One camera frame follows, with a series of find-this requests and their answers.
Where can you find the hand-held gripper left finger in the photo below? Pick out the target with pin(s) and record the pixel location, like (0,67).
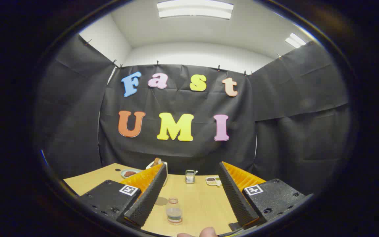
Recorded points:
(145,200)

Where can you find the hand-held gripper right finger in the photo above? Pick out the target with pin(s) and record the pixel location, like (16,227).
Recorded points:
(235,197)

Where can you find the round brown coaster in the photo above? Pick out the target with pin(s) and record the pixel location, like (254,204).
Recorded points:
(160,201)

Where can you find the clear plastic juice bottle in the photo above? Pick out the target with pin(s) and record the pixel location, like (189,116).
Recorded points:
(174,214)

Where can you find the white divided snack tray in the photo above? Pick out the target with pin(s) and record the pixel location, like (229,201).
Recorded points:
(212,181)

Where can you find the pale green plate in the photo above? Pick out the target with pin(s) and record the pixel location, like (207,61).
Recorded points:
(123,175)

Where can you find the wooden table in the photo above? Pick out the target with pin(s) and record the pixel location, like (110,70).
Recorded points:
(202,204)

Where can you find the white toaster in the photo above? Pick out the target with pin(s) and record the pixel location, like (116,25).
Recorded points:
(165,164)

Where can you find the toast slice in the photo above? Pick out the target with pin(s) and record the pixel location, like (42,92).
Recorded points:
(157,161)

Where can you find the small ceiling light panel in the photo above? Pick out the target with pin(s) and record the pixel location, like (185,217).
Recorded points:
(295,40)

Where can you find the large ceiling light panel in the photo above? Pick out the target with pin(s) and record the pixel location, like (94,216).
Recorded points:
(194,9)

